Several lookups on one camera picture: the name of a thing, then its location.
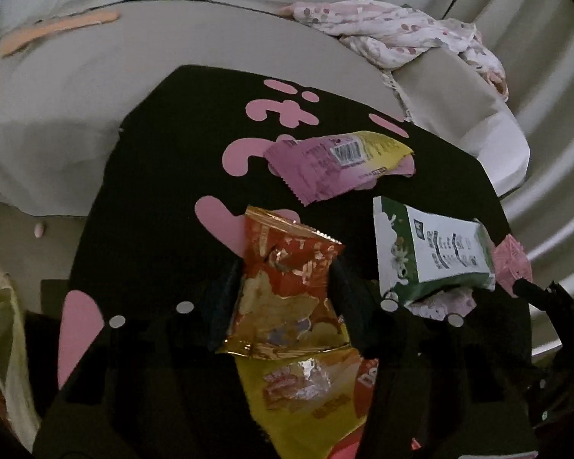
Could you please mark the purple yellow snack wrapper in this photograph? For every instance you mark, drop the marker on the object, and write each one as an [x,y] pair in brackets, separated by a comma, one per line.
[319,169]

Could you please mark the pink plastic basket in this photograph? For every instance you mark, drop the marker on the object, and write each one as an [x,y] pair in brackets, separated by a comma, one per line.
[511,263]

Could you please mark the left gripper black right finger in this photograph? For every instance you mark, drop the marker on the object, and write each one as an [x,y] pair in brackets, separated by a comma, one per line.
[441,391]

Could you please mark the yellow snack bag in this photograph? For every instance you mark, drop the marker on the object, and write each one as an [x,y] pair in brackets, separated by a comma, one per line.
[308,406]

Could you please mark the black pink patterned tablecloth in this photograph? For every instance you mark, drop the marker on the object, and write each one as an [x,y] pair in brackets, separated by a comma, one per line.
[189,162]

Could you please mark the red orange chip bag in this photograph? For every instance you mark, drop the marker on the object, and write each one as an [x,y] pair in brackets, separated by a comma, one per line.
[283,310]

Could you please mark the grey covered sofa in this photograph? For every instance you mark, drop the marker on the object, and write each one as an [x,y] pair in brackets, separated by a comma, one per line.
[63,97]

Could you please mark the grey curtain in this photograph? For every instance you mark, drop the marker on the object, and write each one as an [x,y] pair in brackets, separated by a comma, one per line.
[534,39]

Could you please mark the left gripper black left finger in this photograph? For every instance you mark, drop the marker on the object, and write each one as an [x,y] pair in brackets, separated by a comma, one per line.
[152,382]

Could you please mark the orange flat strip on sofa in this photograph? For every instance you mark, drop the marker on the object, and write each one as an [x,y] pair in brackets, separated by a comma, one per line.
[21,38]

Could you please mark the pale purple wrapper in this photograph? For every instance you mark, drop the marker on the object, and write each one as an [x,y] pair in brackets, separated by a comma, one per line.
[457,301]

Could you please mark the pink floral blanket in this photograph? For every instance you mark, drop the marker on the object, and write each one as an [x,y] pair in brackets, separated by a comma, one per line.
[390,36]

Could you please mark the white green snack bag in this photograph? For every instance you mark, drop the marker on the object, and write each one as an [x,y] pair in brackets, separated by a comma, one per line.
[420,253]

